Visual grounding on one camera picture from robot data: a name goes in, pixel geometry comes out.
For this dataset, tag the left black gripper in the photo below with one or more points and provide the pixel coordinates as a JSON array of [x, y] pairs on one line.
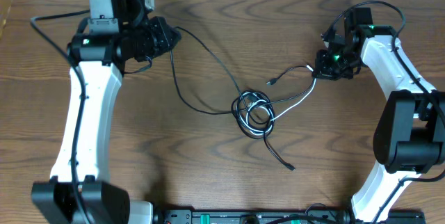
[[163, 29]]

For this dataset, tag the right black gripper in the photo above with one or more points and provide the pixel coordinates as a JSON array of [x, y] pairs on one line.
[[322, 71]]

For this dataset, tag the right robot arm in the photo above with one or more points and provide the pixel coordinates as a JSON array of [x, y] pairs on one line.
[[409, 138]]

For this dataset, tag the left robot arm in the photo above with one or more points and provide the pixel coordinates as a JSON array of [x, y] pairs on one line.
[[78, 190]]

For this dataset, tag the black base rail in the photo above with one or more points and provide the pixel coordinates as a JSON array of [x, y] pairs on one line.
[[184, 216]]

